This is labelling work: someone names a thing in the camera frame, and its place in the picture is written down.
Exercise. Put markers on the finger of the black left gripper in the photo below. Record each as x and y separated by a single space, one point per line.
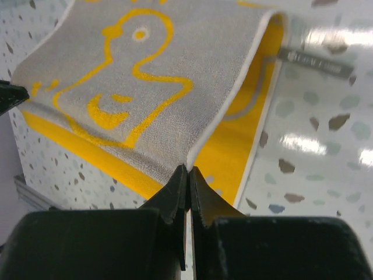
11 96

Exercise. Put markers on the grey towel brand label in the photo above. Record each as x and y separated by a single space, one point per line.
314 62

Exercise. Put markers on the aluminium frame rail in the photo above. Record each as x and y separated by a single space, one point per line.
33 200

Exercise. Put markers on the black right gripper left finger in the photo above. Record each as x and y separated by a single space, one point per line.
143 243

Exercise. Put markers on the yellow grey patterned towel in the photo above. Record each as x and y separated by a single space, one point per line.
138 88

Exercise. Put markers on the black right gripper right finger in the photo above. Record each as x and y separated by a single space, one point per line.
230 245

